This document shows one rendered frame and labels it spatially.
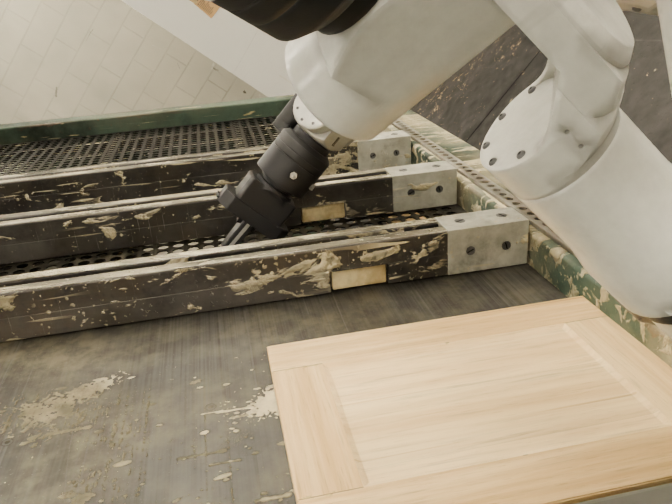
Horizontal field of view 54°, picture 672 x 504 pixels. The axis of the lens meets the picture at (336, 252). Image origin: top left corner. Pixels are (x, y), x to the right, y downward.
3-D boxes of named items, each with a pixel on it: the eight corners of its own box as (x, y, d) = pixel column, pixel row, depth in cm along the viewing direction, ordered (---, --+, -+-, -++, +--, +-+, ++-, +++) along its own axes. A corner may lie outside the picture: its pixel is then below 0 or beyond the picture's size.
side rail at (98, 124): (345, 126, 222) (343, 93, 217) (2, 164, 205) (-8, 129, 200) (340, 121, 229) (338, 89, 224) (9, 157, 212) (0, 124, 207)
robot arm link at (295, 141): (326, 183, 102) (373, 126, 100) (298, 170, 92) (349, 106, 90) (278, 140, 106) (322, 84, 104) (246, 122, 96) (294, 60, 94)
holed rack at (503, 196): (660, 297, 76) (660, 292, 75) (636, 301, 75) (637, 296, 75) (351, 88, 225) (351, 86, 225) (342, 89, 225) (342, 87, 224)
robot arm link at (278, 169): (277, 231, 108) (322, 175, 106) (284, 253, 99) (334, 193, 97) (214, 187, 103) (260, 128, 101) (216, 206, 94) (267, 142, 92)
